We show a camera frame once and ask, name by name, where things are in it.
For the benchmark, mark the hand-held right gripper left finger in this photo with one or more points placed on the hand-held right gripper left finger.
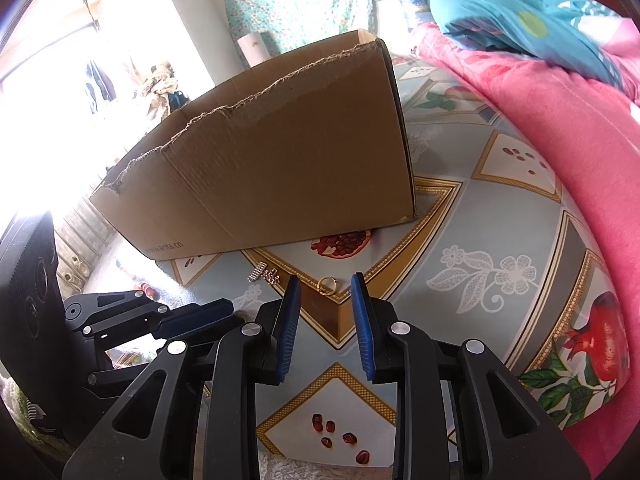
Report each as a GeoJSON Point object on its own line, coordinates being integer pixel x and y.
{"type": "Point", "coordinates": [291, 332]}

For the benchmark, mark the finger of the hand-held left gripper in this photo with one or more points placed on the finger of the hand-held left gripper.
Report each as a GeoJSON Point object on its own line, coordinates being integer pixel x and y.
{"type": "Point", "coordinates": [200, 317]}
{"type": "Point", "coordinates": [115, 377]}

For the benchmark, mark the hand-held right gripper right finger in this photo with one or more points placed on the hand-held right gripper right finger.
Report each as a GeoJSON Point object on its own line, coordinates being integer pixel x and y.
{"type": "Point", "coordinates": [361, 332]}

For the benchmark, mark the brown cardboard box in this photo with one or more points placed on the brown cardboard box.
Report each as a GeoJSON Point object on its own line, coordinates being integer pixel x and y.
{"type": "Point", "coordinates": [280, 170]}

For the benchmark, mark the green fuzzy cloth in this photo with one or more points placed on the green fuzzy cloth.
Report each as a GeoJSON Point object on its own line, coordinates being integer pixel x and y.
{"type": "Point", "coordinates": [30, 447]}

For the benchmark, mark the white fleece blanket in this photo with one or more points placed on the white fleece blanket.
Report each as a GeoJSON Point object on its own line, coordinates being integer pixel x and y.
{"type": "Point", "coordinates": [320, 470]}

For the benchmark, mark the pile of clothes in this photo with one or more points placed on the pile of clothes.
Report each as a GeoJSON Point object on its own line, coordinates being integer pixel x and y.
{"type": "Point", "coordinates": [160, 85]}

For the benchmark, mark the hanging dark garment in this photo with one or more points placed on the hanging dark garment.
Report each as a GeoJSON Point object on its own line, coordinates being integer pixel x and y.
{"type": "Point", "coordinates": [100, 85]}

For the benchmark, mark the pink blanket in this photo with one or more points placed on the pink blanket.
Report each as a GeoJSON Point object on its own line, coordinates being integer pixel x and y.
{"type": "Point", "coordinates": [575, 160]}

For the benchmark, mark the white paper roll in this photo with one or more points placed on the white paper roll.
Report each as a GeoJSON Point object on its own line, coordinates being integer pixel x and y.
{"type": "Point", "coordinates": [252, 47]}

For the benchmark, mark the blue patterned quilt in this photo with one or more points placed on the blue patterned quilt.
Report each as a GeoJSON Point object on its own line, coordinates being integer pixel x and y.
{"type": "Point", "coordinates": [500, 15]}

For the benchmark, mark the floral wall cloth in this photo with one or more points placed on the floral wall cloth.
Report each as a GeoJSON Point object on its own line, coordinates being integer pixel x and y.
{"type": "Point", "coordinates": [300, 0]}

